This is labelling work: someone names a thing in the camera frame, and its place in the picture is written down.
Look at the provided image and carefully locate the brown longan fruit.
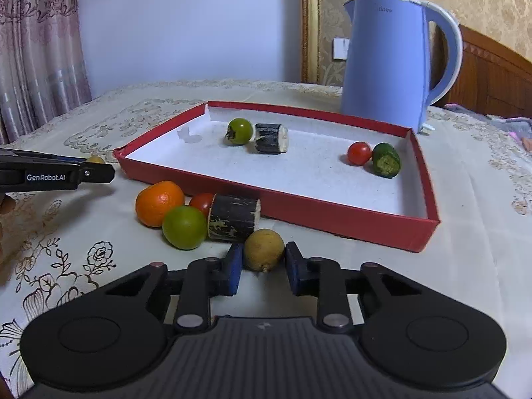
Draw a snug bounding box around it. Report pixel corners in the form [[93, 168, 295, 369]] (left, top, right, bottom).
[[244, 229, 285, 273]]

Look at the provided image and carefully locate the long dark sugarcane piece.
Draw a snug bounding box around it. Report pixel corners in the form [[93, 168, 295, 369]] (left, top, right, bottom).
[[207, 194, 261, 242]]

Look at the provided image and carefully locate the green lime fruit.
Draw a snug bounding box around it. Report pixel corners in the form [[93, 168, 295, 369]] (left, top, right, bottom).
[[162, 205, 207, 250]]

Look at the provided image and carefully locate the red cherry tomato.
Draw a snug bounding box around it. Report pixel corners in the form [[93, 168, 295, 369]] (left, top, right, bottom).
[[347, 141, 372, 167], [189, 193, 214, 218]]

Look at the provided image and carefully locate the orange mandarin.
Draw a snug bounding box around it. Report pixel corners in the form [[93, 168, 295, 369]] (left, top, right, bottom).
[[134, 181, 185, 228]]

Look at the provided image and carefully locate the green tomato with star calyx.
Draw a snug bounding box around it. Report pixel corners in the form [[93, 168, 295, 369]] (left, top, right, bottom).
[[225, 118, 253, 146]]

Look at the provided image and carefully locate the green cucumber piece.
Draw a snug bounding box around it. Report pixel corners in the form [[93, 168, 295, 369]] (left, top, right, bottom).
[[371, 142, 401, 178]]

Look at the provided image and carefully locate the small yellow longan fruit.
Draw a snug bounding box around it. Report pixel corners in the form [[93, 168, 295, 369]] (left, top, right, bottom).
[[86, 156, 105, 164]]

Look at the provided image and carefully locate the person left hand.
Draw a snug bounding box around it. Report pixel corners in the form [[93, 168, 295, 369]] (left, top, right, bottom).
[[0, 194, 16, 215]]

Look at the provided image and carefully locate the floral lace tablecloth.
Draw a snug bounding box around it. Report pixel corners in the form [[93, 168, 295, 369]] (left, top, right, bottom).
[[1, 80, 531, 398]]

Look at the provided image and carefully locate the pink patterned curtain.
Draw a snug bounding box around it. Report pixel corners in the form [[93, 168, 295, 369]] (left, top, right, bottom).
[[1, 0, 92, 144]]

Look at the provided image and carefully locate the red shallow cardboard box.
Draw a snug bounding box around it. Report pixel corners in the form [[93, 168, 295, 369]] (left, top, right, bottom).
[[114, 101, 440, 252]]

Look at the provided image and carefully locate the blue electric kettle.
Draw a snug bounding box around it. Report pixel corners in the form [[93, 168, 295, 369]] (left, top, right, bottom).
[[341, 0, 463, 132]]

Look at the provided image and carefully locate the pile of clothes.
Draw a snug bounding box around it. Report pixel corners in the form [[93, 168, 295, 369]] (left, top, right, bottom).
[[444, 104, 531, 153]]

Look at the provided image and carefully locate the wooden bed headboard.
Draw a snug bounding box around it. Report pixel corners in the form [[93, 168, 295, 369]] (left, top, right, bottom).
[[436, 25, 532, 118]]

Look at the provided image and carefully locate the white wall switch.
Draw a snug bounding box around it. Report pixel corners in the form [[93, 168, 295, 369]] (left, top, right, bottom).
[[332, 37, 350, 61]]

